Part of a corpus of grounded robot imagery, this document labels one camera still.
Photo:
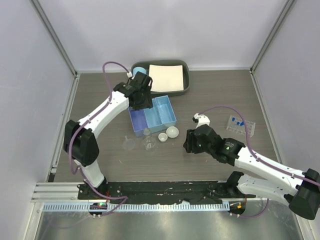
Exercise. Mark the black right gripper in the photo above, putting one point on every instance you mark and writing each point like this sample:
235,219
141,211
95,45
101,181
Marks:
189,144

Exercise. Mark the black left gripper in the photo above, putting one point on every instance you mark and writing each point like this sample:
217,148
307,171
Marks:
148,102

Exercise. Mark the large white porcelain dish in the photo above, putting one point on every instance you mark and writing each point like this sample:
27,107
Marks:
172,132

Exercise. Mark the clear acrylic test tube rack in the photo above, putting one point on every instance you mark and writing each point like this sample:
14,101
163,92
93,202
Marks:
240,129

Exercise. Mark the blue three-compartment organizer box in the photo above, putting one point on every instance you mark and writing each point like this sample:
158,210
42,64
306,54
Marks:
158,118

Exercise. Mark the small white porcelain crucible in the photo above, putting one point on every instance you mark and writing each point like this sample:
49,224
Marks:
163,137

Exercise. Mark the clear glass beaker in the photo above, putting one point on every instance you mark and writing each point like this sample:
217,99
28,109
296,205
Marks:
149,143

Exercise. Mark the clear glass funnel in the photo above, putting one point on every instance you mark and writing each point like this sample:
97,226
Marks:
128,144

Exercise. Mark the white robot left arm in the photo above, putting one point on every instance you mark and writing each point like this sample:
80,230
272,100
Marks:
80,137

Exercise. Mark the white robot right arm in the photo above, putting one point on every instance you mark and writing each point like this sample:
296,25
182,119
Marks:
297,189

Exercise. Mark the light blue mug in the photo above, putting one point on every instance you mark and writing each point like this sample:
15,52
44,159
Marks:
139,70

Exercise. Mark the dark green plastic tray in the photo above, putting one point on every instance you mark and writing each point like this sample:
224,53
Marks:
168,62

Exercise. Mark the white square plate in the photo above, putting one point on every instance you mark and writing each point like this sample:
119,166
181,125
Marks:
166,78

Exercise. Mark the clear glass jar with lid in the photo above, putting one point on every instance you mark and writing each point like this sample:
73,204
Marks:
146,132

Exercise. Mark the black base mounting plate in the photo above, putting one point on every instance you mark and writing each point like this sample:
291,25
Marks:
173,192

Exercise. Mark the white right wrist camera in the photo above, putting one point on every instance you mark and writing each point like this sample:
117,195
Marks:
200,119

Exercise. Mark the white slotted cable duct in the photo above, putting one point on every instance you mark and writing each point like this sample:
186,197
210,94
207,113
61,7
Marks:
97,207

